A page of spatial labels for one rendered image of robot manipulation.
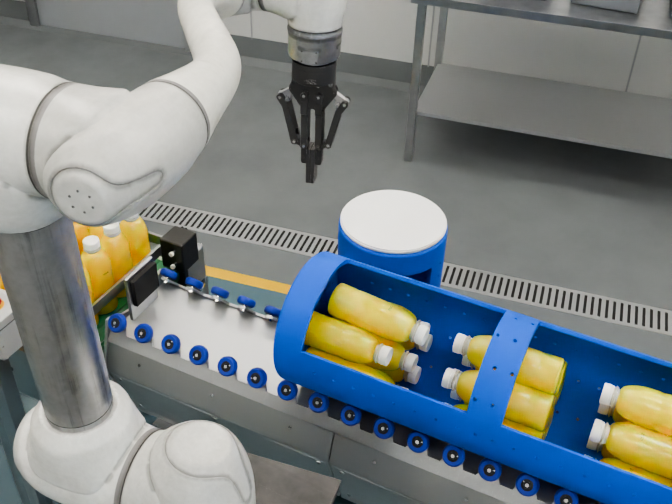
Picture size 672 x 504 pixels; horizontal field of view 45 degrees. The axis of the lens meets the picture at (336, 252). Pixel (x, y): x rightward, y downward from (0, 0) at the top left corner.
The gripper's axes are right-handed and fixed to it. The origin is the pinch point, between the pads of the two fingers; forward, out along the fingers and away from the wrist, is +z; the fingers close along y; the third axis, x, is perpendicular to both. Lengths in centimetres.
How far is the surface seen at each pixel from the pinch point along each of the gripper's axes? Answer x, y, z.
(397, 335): -6.0, 19.3, 32.6
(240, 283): 137, -60, 145
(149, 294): 14, -42, 50
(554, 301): 156, 73, 143
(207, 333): 9, -26, 55
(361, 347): -8.9, 12.8, 34.7
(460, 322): 8, 31, 39
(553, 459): -25, 50, 38
